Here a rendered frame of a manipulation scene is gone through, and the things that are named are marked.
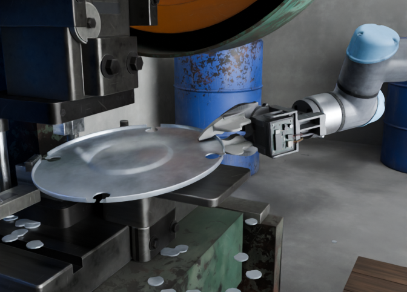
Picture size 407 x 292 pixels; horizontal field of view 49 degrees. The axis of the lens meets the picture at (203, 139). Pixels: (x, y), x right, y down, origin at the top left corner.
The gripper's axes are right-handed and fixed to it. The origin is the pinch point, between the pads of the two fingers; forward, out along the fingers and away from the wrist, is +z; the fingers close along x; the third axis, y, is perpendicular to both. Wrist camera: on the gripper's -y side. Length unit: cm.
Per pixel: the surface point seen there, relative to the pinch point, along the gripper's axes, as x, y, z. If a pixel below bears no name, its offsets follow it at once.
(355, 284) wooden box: 51, -9, -43
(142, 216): 7.0, 6.7, 13.9
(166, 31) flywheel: -16.0, -30.3, -7.6
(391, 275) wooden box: 52, -8, -54
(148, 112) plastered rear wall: 49, -226, -65
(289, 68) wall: 42, -253, -205
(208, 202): 2.4, 17.1, 8.1
